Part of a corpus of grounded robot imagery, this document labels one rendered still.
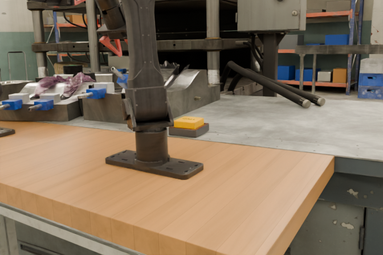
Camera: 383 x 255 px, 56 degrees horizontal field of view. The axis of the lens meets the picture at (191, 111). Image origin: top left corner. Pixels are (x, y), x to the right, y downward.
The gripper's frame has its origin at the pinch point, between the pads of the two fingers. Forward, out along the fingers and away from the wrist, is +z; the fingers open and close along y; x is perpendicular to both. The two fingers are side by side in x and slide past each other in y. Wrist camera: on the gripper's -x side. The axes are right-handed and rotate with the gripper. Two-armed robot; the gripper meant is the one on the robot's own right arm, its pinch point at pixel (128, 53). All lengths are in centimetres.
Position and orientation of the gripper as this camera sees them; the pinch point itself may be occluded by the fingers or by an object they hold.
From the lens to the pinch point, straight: 106.9
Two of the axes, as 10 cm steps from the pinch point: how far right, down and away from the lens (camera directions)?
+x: -3.8, 6.4, -6.6
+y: -8.9, -0.6, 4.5
